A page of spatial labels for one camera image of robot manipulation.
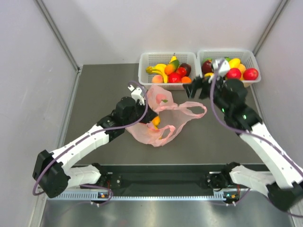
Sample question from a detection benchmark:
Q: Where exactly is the red apple right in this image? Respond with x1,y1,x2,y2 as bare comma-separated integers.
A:
243,68,259,80

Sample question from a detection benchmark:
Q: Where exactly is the yellow pear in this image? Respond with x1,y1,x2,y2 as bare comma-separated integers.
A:
170,53,177,62

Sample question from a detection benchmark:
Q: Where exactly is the orange tangerine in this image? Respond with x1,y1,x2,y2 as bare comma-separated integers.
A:
181,76,192,83

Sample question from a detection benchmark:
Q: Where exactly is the right white plastic basket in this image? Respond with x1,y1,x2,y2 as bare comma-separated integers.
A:
197,48,261,87

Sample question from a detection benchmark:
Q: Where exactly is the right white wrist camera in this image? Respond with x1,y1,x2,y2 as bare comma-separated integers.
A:
212,58,231,77

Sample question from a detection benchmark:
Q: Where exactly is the yellow lemon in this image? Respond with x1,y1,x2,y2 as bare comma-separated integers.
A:
204,72,214,78

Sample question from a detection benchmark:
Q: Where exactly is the yellow orange fruit in bag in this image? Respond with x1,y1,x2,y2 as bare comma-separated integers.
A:
152,116,160,130

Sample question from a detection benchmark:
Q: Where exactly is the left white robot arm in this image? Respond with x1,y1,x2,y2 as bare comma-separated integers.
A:
33,97,157,198

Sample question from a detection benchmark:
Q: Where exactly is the peach fruit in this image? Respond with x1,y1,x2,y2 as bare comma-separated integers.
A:
151,74,164,83

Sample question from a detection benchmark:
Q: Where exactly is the green orange mango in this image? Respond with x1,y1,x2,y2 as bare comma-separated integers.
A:
164,59,179,75

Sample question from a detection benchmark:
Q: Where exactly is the left white plastic basket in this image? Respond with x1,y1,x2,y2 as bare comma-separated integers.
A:
138,52,202,90

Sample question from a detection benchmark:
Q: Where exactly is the yellow banana bunch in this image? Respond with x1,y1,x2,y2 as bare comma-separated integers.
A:
146,64,168,83

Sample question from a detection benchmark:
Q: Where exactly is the dark red apple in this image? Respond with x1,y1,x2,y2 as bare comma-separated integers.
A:
201,60,213,74

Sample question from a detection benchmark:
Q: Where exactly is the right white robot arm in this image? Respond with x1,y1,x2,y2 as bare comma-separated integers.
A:
183,77,303,211

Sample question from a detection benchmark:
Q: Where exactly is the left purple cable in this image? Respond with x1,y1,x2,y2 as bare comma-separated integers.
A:
32,80,149,196

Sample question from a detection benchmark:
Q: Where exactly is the white plastic basket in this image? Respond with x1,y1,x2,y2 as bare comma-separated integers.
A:
138,52,202,90
197,48,261,87

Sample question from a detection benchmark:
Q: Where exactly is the purple cable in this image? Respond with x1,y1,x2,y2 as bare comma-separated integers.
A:
32,80,149,196
210,59,303,218

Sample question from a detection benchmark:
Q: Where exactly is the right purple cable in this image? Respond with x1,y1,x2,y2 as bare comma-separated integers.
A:
210,59,303,218

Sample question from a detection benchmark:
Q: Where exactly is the grey slotted cable duct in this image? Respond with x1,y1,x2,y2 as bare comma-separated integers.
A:
53,190,240,201

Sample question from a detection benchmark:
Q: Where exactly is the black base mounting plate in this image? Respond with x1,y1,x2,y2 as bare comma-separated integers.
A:
95,164,231,196

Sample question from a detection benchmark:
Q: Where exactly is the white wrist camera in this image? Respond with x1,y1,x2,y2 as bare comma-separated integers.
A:
212,58,231,77
128,85,147,105

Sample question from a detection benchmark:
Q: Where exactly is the yellow mango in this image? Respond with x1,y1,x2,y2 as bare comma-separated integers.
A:
229,58,241,69

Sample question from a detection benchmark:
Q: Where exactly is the dark plum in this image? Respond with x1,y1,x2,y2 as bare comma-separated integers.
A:
180,63,191,77

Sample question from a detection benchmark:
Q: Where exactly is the pink plastic bag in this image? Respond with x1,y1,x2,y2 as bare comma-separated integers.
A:
126,85,207,147

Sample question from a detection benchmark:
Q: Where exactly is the red apple front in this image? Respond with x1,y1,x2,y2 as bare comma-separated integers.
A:
225,68,241,79

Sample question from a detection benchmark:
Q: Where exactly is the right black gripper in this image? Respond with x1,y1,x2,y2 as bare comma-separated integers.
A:
183,71,229,113

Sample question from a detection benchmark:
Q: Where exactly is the red apple in left basket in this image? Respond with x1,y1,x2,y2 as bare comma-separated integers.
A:
168,72,182,83

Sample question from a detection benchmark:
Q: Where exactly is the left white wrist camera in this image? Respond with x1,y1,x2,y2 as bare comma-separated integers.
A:
128,85,147,105

